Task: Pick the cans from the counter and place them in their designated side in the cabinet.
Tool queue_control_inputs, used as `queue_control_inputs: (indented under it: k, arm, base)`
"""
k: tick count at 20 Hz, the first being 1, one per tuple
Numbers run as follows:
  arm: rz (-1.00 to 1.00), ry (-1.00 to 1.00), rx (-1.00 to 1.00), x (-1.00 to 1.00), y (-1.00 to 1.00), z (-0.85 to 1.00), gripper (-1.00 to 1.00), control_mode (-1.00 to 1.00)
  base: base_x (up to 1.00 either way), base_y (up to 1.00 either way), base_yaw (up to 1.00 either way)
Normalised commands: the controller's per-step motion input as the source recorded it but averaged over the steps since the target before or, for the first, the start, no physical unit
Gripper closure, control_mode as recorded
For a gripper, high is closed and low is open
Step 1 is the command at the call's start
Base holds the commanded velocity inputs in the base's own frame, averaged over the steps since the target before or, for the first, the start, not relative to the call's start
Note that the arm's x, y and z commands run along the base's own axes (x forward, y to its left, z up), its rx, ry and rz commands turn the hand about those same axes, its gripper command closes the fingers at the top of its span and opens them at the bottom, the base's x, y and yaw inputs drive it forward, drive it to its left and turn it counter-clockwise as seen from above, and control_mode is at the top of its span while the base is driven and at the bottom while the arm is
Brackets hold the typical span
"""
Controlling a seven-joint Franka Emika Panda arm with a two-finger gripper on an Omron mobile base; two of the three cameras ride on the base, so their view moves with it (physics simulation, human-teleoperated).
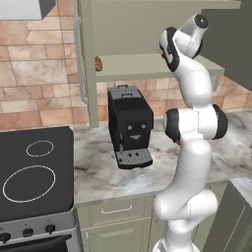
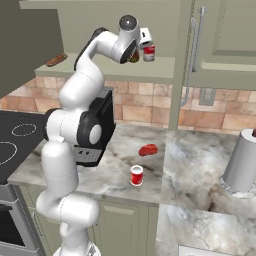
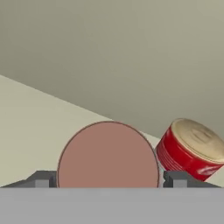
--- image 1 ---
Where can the black oven knob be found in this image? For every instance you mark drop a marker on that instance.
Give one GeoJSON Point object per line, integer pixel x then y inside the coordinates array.
{"type": "Point", "coordinates": [50, 228]}
{"type": "Point", "coordinates": [4, 237]}
{"type": "Point", "coordinates": [28, 232]}

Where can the olive base cabinet run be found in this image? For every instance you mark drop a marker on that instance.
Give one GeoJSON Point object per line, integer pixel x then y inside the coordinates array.
{"type": "Point", "coordinates": [231, 220]}

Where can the grey range hood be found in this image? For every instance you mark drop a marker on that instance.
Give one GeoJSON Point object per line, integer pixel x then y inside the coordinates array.
{"type": "Point", "coordinates": [23, 8]}

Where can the brown can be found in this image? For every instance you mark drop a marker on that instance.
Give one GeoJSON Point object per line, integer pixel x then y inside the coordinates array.
{"type": "Point", "coordinates": [98, 64]}

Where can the olive drawer front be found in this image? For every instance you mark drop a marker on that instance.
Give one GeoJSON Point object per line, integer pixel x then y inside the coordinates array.
{"type": "Point", "coordinates": [114, 210]}

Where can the silver oven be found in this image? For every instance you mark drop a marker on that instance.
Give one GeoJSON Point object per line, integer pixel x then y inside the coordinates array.
{"type": "Point", "coordinates": [39, 231]}

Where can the black coffee machine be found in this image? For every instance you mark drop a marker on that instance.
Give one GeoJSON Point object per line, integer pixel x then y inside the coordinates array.
{"type": "Point", "coordinates": [130, 124]}

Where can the olive wall cabinet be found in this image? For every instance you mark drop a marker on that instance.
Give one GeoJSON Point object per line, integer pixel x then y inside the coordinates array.
{"type": "Point", "coordinates": [147, 39]}

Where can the open olive cabinet door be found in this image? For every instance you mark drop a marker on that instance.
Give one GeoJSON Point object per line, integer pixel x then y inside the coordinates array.
{"type": "Point", "coordinates": [86, 62]}
{"type": "Point", "coordinates": [231, 36]}

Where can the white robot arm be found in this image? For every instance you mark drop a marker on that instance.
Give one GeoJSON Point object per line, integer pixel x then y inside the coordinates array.
{"type": "Point", "coordinates": [193, 154]}

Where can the black hob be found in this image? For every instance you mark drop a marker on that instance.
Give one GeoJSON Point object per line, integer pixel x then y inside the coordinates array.
{"type": "Point", "coordinates": [34, 170]}

